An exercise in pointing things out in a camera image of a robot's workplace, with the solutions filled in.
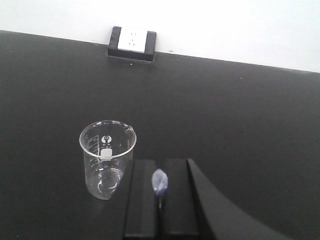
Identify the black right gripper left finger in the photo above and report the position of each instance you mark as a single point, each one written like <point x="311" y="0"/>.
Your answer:
<point x="142" y="214"/>

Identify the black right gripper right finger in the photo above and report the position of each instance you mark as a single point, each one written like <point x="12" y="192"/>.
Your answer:
<point x="179" y="218"/>

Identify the clear glass beaker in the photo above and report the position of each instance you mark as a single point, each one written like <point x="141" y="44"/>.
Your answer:
<point x="108" y="147"/>

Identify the white wall socket plate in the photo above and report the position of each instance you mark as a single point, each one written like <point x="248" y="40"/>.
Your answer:
<point x="132" y="39"/>

